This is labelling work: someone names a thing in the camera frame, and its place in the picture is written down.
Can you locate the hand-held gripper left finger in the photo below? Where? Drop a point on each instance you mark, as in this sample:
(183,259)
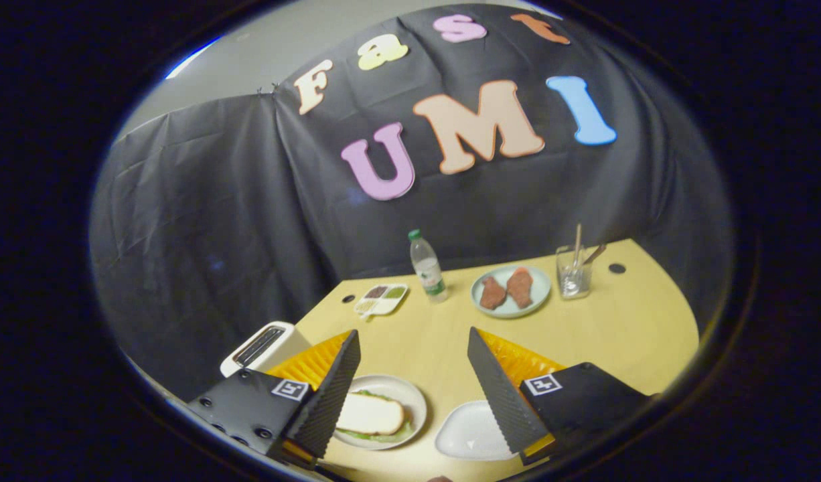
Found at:
(327,402)

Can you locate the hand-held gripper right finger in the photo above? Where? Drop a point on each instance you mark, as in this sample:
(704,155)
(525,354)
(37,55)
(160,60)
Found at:
(504,395)

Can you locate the plain bread slice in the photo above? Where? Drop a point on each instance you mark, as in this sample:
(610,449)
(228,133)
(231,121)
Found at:
(374,414)

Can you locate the green lettuce leaf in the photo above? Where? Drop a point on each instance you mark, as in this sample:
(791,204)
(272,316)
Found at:
(370,437)

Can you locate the white rounded dish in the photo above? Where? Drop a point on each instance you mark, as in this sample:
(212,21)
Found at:
(467,432)

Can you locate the white toaster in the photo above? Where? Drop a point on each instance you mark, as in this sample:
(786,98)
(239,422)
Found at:
(293,345)

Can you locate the round beige plate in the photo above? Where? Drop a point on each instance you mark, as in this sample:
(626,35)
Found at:
(414,402)

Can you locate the brown meat piece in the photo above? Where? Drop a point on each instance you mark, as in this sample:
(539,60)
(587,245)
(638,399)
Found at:
(493,293)
(520,288)

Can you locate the white divided bean dish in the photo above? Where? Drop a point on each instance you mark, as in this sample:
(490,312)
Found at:
(384,306)

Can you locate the pale green oval plate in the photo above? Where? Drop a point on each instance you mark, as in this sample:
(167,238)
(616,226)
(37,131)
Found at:
(541,288)

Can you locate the clear plastic water bottle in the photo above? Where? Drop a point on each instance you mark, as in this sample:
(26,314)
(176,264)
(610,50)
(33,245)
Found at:
(428,271)

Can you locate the light wooden stick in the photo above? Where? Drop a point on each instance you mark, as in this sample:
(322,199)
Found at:
(577,241)

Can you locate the black backdrop cloth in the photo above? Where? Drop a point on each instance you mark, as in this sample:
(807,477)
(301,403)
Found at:
(216,201)

